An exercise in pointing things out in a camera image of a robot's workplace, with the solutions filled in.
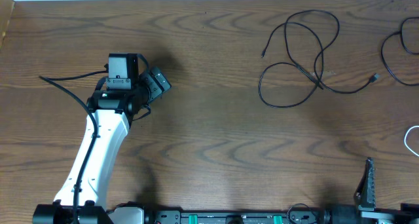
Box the white usb cable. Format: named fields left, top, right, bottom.
left=403, top=125, right=419, bottom=158

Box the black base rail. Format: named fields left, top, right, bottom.
left=107, top=200, right=331, bottom=224

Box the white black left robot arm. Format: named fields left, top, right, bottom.
left=32, top=53, right=171, bottom=223

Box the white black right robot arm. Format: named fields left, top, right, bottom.
left=323, top=157, right=418, bottom=224

